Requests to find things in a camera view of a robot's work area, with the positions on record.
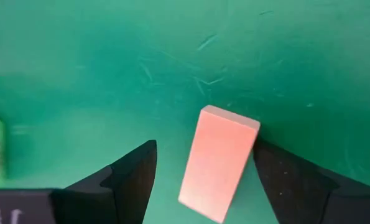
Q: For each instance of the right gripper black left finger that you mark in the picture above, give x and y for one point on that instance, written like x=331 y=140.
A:
x=132 y=186

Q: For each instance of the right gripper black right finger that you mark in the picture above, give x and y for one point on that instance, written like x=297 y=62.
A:
x=290 y=186

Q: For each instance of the peach rectangular block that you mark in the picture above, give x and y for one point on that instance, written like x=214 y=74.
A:
x=215 y=161

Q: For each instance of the green table mat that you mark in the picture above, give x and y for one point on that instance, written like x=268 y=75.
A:
x=79 y=46

